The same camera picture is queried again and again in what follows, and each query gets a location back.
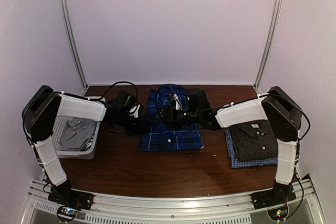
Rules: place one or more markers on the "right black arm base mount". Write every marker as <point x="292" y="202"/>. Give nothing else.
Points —
<point x="277" y="195"/>

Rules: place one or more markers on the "circuit board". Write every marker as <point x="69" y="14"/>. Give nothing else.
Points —
<point x="278" y="214"/>
<point x="66" y="213"/>

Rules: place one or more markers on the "dark striped folded shirt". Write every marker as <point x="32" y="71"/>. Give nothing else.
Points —
<point x="254" y="140"/>

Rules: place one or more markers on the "blue plaid long sleeve shirt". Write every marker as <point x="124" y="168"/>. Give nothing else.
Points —
<point x="160" y="137"/>

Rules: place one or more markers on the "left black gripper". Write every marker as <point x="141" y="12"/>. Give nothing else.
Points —
<point x="140" y="127"/>

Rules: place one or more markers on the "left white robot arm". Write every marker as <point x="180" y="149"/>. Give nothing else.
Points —
<point x="39" y="116"/>

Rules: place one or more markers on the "front aluminium rail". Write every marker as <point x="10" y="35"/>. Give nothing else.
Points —
<point x="232" y="208"/>

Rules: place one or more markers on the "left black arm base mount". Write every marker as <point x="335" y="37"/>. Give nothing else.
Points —
<point x="64" y="194"/>

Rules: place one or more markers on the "right circuit board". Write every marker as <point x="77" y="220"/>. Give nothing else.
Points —
<point x="278" y="214"/>

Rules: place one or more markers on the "white plastic laundry basket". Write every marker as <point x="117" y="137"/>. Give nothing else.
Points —
<point x="58" y="128"/>

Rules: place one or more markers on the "aluminium frame post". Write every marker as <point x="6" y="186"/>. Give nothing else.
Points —
<point x="276" y="10"/>
<point x="72" y="43"/>

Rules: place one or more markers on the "right aluminium frame post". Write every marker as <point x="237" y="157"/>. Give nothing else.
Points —
<point x="276" y="10"/>

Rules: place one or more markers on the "light blue checked folded shirt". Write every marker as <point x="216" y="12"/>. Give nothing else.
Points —
<point x="235" y="163"/>

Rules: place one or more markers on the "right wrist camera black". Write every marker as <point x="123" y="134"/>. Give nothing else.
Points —
<point x="174" y="100"/>

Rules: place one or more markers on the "left circuit board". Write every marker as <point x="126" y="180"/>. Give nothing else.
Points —
<point x="66" y="213"/>

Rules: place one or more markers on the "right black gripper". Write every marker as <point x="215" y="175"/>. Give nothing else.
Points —
<point x="174" y="124"/>

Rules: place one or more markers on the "grey shirt in basket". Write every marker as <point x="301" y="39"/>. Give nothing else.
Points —
<point x="77" y="135"/>

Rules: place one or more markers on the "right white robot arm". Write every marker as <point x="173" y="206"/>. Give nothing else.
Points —
<point x="275" y="106"/>

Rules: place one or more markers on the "left aluminium frame post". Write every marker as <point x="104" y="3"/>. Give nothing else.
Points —
<point x="72" y="43"/>

